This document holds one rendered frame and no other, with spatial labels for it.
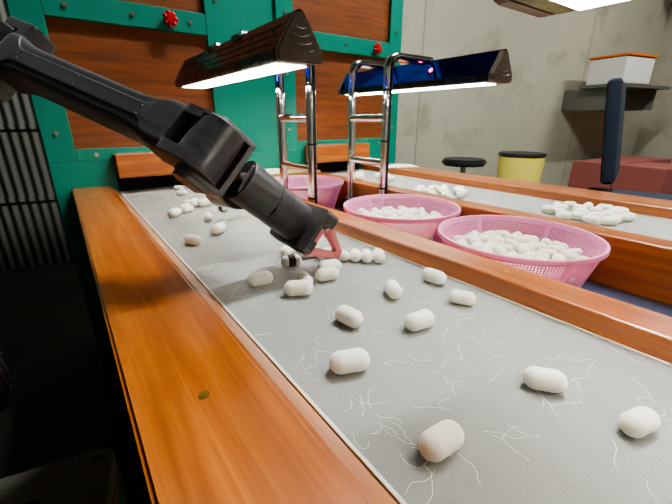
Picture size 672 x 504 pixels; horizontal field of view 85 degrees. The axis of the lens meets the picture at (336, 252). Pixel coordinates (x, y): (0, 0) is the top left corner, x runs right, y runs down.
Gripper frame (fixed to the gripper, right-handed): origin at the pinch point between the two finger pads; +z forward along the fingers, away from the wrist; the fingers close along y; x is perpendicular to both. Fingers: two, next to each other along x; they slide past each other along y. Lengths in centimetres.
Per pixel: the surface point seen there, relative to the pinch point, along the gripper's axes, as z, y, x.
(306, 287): -7.6, -7.8, 7.1
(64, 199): -24, 89, 23
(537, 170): 256, 121, -192
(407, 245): 7.3, -5.7, -7.1
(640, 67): 311, 108, -365
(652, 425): -1.3, -41.0, 2.3
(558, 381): -2.2, -35.1, 2.6
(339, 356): -12.2, -22.3, 10.5
